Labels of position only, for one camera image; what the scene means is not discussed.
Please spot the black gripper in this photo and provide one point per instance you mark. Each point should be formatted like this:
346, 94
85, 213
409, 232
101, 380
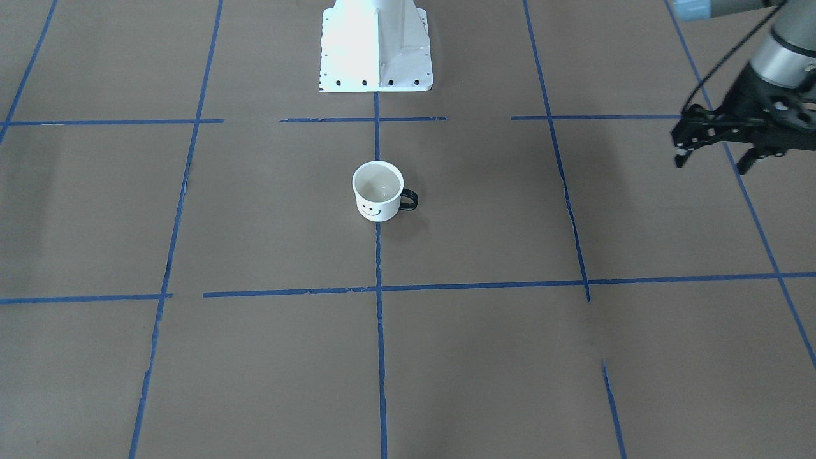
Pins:
743, 95

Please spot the white smiley mug black handle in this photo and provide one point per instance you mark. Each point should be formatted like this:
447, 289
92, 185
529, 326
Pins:
380, 193

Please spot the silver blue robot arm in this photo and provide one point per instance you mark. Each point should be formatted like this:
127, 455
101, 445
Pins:
784, 55

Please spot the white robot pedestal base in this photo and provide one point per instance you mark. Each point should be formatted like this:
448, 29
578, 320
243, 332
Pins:
375, 46

